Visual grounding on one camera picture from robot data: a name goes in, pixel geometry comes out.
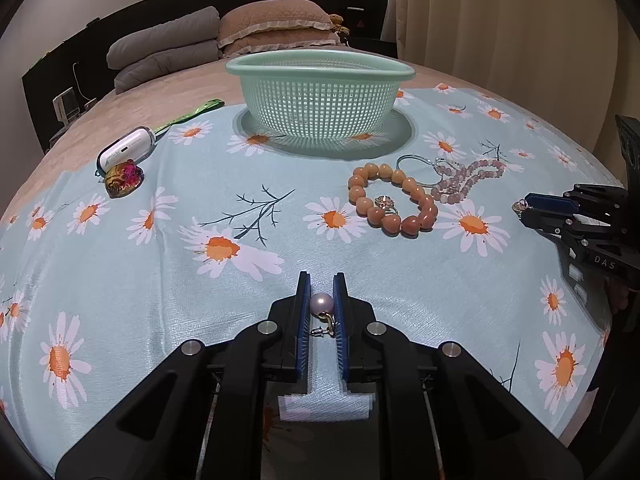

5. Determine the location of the grey pillow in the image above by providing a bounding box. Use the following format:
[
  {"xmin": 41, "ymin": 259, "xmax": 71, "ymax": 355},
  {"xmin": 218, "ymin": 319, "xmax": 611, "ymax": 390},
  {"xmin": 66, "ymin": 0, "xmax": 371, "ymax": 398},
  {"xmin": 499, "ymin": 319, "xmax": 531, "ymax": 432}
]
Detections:
[
  {"xmin": 114, "ymin": 40, "xmax": 223, "ymax": 95},
  {"xmin": 106, "ymin": 6, "xmax": 222, "ymax": 71}
]

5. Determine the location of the pink bead bracelet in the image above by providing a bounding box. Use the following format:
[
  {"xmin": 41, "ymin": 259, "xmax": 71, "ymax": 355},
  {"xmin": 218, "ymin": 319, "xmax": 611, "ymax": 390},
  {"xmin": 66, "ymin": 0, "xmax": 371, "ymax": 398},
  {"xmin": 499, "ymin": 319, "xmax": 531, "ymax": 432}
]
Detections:
[{"xmin": 430, "ymin": 158, "xmax": 506, "ymax": 205}]

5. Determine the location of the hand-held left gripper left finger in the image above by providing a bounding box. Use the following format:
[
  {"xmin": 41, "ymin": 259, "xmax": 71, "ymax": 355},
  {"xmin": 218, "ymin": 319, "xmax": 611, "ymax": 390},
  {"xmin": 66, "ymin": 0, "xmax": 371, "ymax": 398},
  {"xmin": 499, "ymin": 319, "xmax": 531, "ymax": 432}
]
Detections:
[{"xmin": 55, "ymin": 271, "xmax": 313, "ymax": 480}]

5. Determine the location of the white earbud case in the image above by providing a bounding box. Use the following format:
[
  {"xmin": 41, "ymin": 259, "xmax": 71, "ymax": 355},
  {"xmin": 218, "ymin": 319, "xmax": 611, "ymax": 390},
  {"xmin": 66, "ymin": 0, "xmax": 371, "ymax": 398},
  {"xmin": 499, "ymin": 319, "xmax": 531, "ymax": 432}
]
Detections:
[{"xmin": 96, "ymin": 126, "xmax": 157, "ymax": 177}]

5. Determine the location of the pearl earring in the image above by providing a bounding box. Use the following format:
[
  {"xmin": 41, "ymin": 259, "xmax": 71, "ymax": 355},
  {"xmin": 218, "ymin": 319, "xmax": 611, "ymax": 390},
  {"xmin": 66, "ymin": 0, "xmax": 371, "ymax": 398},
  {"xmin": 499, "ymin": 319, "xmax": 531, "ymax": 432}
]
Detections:
[{"xmin": 309, "ymin": 292, "xmax": 337, "ymax": 339}]

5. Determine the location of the small plush toy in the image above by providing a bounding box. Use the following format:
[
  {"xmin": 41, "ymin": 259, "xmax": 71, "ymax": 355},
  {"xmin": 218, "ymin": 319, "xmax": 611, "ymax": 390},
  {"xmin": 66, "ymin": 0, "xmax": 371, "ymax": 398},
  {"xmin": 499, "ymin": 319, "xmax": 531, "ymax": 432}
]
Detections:
[{"xmin": 327, "ymin": 12, "xmax": 351, "ymax": 39}]

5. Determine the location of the silver bangle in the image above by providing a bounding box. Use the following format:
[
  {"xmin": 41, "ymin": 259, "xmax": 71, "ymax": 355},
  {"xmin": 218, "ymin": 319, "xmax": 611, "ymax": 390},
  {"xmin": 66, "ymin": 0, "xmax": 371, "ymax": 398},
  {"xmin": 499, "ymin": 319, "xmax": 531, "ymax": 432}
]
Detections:
[{"xmin": 396, "ymin": 154, "xmax": 444, "ymax": 186}]

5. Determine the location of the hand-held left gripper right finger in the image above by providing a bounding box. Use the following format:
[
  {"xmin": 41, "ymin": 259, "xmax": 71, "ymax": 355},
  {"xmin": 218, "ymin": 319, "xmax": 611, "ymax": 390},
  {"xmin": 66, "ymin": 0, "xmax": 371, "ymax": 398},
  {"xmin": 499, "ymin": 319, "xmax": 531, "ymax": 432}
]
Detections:
[{"xmin": 332, "ymin": 272, "xmax": 584, "ymax": 480}]

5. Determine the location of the brown quilted pillow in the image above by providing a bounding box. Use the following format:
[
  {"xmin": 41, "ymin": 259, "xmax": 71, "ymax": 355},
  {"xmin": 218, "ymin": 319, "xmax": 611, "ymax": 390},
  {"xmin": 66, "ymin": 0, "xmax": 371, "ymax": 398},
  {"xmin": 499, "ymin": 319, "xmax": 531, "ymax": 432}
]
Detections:
[
  {"xmin": 218, "ymin": 0, "xmax": 337, "ymax": 46},
  {"xmin": 220, "ymin": 27, "xmax": 347, "ymax": 58}
]

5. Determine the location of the white charger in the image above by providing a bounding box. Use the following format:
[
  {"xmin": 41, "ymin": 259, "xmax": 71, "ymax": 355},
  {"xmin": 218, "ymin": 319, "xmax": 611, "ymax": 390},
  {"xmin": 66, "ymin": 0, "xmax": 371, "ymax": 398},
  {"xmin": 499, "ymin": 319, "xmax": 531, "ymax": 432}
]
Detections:
[{"xmin": 52, "ymin": 87, "xmax": 82, "ymax": 124}]

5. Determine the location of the green lanyard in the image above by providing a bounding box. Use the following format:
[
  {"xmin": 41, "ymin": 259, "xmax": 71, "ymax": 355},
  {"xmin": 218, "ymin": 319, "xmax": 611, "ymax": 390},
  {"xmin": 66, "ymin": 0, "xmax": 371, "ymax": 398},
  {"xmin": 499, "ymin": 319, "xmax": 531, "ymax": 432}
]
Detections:
[{"xmin": 152, "ymin": 99, "xmax": 226, "ymax": 136}]

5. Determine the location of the black headboard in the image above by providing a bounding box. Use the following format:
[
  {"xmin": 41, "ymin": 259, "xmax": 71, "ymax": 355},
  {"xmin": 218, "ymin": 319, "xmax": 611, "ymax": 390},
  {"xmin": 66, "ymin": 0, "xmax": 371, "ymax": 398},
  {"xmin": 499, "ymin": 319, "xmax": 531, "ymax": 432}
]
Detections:
[{"xmin": 21, "ymin": 0, "xmax": 390, "ymax": 153}]

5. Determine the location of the colourful heart-shaped charm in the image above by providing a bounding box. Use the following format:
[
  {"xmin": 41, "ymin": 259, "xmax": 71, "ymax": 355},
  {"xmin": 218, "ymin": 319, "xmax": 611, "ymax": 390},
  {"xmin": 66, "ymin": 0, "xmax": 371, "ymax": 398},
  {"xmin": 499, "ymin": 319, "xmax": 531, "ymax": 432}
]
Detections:
[{"xmin": 103, "ymin": 159, "xmax": 146, "ymax": 199}]

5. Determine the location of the green plastic basket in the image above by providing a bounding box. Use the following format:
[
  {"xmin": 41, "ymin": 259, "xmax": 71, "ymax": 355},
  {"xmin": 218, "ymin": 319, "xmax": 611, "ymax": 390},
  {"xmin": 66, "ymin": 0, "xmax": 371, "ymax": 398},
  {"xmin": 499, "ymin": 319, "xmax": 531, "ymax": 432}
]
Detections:
[{"xmin": 225, "ymin": 49, "xmax": 416, "ymax": 142}]

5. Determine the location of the white cable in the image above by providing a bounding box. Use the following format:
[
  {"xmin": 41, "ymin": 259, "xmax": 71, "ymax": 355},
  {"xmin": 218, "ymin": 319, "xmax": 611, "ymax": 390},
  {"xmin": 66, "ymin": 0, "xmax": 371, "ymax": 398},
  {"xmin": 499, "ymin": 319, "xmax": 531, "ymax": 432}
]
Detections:
[{"xmin": 72, "ymin": 61, "xmax": 99, "ymax": 107}]

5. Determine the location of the orange bead bracelet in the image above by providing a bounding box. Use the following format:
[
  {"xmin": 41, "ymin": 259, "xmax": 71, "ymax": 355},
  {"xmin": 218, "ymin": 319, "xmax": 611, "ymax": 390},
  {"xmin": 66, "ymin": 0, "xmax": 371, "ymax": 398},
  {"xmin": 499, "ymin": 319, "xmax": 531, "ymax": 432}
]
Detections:
[{"xmin": 348, "ymin": 162, "xmax": 439, "ymax": 237}]

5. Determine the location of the blue daisy print cloth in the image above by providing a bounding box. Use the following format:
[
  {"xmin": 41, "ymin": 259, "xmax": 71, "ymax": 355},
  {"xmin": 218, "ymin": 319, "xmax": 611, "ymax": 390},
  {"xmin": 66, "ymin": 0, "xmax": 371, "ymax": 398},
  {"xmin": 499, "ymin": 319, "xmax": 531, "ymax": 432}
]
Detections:
[{"xmin": 0, "ymin": 82, "xmax": 626, "ymax": 480}]

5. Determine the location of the beige curtain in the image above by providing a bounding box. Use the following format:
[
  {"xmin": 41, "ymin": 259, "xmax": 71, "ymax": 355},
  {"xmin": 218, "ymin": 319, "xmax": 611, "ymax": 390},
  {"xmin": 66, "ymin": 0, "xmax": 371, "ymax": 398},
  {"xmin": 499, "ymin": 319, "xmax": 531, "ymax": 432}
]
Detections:
[{"xmin": 392, "ymin": 0, "xmax": 640, "ymax": 181}]

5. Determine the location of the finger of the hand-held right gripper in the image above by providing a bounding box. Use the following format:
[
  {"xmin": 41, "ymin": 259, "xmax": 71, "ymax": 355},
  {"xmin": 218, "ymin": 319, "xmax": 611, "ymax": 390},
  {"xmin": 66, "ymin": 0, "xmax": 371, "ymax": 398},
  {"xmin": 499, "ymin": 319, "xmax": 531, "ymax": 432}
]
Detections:
[
  {"xmin": 519, "ymin": 209, "xmax": 623, "ymax": 250},
  {"xmin": 525, "ymin": 184, "xmax": 629, "ymax": 215}
]

